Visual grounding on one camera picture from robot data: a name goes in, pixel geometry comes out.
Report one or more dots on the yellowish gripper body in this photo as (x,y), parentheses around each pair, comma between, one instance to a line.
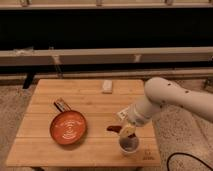
(127,130)

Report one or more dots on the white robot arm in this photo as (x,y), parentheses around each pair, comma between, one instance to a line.
(159,92)

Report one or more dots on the white plastic bottle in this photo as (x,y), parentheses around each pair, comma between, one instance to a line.
(123,113)

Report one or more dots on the small white block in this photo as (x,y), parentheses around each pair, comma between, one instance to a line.
(107,86)

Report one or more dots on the long grey rail beam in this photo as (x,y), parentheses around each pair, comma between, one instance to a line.
(105,56)

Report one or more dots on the wooden table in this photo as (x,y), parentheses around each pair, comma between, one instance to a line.
(34,147)

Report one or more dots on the orange frying pan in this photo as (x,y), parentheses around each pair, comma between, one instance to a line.
(69,126)

